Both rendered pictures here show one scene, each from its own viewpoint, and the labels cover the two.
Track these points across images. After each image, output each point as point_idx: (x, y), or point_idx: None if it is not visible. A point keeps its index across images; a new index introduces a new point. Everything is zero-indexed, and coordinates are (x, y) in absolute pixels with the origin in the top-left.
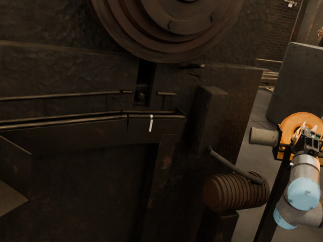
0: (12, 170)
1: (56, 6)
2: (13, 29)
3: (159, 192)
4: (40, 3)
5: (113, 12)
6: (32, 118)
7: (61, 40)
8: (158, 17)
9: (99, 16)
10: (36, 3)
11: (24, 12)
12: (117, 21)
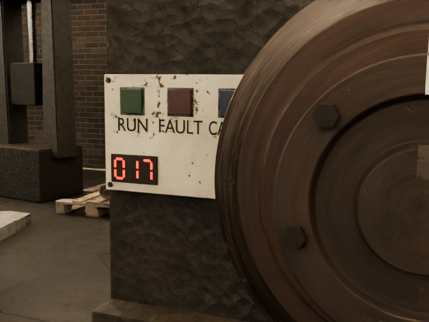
0: None
1: (221, 248)
2: (156, 287)
3: None
4: (196, 243)
5: (269, 285)
6: None
7: (232, 308)
8: (345, 312)
9: (247, 288)
10: (189, 243)
11: (172, 259)
12: (279, 302)
